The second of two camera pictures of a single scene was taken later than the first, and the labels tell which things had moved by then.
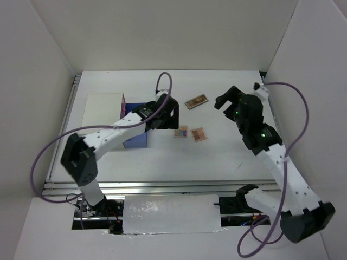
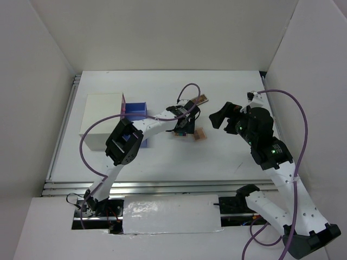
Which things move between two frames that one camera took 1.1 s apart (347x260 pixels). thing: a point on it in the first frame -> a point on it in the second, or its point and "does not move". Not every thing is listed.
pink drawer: x=123 y=107 does not move
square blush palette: x=199 y=134 does not move
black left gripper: x=172 y=122 -> x=188 y=128
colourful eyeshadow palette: x=181 y=132 does not move
